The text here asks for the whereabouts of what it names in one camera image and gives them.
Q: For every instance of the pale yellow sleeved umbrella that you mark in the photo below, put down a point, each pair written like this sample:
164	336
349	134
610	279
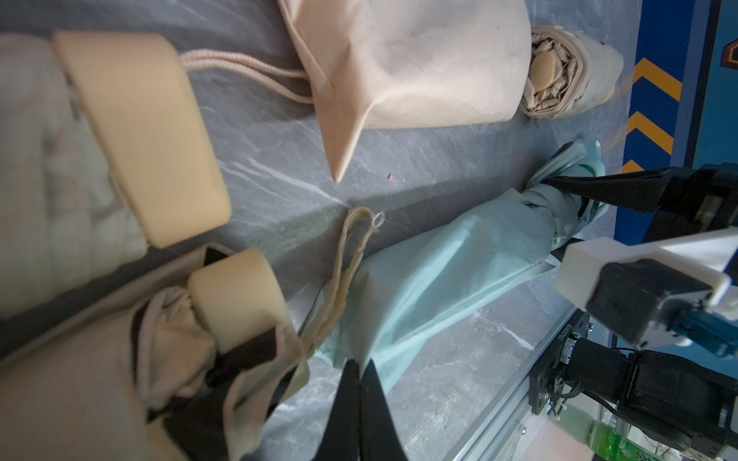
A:
185	363

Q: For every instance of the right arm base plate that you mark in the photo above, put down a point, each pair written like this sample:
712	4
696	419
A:
546	376

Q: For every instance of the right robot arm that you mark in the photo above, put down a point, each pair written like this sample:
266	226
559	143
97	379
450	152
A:
671	399

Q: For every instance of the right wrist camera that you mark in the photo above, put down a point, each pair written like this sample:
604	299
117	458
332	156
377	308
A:
672	292

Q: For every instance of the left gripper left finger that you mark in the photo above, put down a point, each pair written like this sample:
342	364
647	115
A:
340	441

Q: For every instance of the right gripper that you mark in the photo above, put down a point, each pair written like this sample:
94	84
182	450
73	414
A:
687	201

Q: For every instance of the mint green sleeved umbrella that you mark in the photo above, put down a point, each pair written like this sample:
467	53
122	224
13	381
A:
576	167

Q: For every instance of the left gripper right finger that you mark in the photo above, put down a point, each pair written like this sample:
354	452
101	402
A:
378	438

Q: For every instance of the cream umbrella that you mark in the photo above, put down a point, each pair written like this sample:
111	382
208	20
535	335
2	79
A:
104	155

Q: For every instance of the beige sleeved umbrella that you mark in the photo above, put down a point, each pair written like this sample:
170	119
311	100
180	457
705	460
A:
570	73

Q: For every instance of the mint green umbrella sleeve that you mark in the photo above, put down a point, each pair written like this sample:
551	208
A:
405	294

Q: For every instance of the aluminium front rail frame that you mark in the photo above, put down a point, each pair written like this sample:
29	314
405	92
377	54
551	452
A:
503	417

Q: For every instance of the beige umbrella sleeve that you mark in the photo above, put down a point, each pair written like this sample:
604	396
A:
408	65

